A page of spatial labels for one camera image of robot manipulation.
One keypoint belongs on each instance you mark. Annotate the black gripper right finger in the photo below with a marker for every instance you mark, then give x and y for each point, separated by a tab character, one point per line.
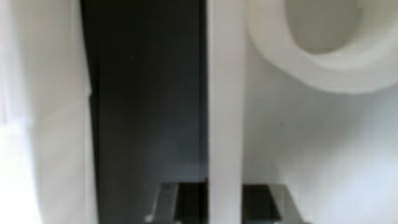
269	206

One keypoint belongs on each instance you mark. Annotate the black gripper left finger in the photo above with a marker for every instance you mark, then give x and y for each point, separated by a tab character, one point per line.
180	206

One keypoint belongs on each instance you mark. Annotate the white square tabletop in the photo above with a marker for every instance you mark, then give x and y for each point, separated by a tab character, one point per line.
303	70

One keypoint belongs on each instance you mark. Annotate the white U-shaped obstacle fence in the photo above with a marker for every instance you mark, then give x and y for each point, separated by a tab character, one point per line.
47	160

